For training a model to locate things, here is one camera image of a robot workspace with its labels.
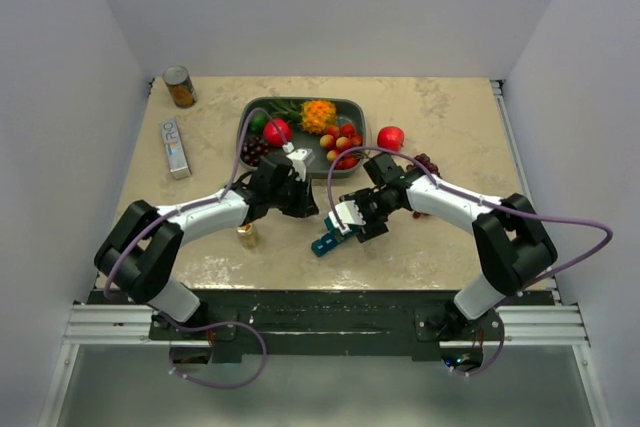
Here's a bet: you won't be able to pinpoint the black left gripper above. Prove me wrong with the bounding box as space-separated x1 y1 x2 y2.
268 172 318 218

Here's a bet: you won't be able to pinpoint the teal weekly pill organizer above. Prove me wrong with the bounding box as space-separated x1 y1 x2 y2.
311 217 354 257

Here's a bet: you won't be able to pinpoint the amber pill bottle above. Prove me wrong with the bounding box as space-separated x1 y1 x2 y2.
236 223 259 249

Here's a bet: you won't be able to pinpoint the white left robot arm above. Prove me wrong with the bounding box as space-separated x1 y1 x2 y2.
94 149 318 339

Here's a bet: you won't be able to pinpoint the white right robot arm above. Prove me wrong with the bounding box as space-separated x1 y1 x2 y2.
336 153 558 340

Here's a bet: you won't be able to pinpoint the dark grapes in tray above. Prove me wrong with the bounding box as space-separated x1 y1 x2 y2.
240 136 272 167

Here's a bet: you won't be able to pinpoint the red apple in tray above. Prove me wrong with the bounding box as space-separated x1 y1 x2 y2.
263 118 292 147

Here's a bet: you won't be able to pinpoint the green lime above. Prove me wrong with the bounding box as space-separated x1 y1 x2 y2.
249 111 269 134

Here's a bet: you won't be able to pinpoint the dark grapes on table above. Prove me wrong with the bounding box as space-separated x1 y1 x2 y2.
405 153 441 219

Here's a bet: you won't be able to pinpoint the red apple on table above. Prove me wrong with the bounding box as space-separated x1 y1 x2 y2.
376 126 405 152

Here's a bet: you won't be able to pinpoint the red lychee bunch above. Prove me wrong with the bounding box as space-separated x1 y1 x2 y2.
319 123 369 170

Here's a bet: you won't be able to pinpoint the grey plastic fruit tray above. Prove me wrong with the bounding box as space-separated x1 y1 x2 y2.
237 97 370 179

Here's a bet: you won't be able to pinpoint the small orange pineapple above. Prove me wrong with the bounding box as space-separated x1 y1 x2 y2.
269 99 337 135

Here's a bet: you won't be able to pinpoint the silver R&O toothpaste box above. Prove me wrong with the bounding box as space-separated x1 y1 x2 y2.
160 118 191 180

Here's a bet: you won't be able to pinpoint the tin can with fruit label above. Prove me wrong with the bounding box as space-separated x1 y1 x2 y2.
162 66 198 108

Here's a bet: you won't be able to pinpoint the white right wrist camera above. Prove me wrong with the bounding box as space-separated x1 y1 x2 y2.
329 200 366 234

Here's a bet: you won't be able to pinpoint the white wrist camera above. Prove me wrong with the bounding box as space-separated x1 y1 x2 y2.
282 142 315 182
329 200 366 234

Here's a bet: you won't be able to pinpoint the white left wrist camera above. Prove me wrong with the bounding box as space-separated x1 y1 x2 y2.
282 142 315 182

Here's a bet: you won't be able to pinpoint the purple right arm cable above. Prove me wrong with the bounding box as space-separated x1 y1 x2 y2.
327 146 614 293

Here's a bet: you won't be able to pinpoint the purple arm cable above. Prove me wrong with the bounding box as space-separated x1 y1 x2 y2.
327 146 614 293
102 107 294 299

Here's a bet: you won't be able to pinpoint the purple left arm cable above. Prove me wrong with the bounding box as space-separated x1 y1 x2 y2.
102 107 294 299

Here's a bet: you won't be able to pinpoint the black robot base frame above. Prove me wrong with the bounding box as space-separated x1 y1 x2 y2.
84 288 561 364

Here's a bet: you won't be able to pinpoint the purple cable under base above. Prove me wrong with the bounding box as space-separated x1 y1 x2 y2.
168 319 269 390

